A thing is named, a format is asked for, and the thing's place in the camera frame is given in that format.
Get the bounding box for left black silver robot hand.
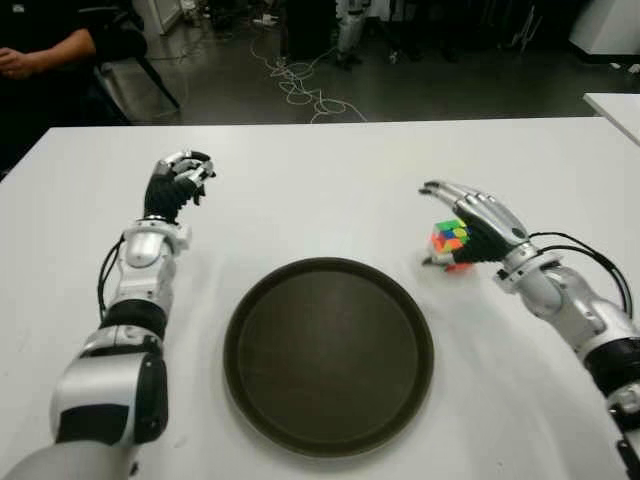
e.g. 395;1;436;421
143;149;219;226

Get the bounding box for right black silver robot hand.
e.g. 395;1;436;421
418;179;531;271

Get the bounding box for multicoloured Rubik's cube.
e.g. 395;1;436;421
428;218;474;274

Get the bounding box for round dark brown plate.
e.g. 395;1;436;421
222;256;435;459

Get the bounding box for black chair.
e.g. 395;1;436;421
89;0;181;124

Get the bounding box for white side table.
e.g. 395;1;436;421
583;92;640;146

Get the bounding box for white glass-front cabinet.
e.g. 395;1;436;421
132;0;186;35

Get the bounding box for seated person in black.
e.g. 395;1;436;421
0;0;149;171

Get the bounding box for black cabinet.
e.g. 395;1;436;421
282;0;341;60

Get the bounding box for white slanted cabinet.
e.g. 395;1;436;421
569;0;640;54

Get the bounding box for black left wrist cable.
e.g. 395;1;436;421
97;237;126;321

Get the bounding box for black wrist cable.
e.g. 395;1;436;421
529;230;634;321
97;237;126;321

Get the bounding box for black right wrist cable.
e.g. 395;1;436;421
529;230;634;321

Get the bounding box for tangled white floor cable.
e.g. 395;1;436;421
249;34;369;124

